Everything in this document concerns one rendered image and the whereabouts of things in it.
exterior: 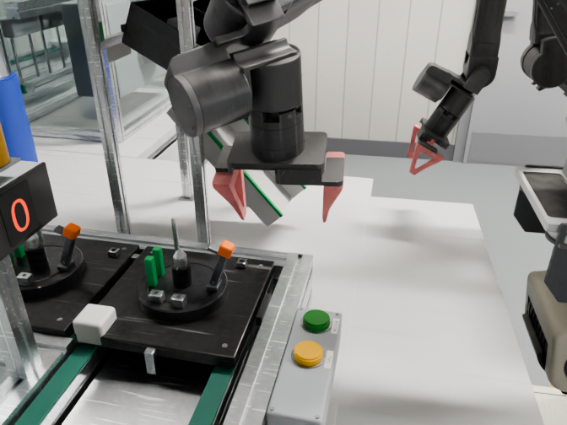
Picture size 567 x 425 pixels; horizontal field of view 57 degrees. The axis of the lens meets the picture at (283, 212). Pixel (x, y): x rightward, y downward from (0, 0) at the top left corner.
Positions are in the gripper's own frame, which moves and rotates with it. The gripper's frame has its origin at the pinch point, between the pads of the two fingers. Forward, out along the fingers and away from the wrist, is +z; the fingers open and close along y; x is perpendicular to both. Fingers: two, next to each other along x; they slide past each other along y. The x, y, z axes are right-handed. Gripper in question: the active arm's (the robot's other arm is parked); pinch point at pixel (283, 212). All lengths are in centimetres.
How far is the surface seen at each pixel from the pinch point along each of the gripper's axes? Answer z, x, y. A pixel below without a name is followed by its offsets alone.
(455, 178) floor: 174, 252, 76
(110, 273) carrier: 22.3, 9.4, -31.8
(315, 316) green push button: 22.0, 2.6, 3.2
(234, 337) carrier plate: 20.7, -3.1, -8.0
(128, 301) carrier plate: 21.2, 2.8, -25.9
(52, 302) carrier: 20.4, 1.2, -37.5
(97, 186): 42, 60, -62
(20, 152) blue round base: 36, 67, -86
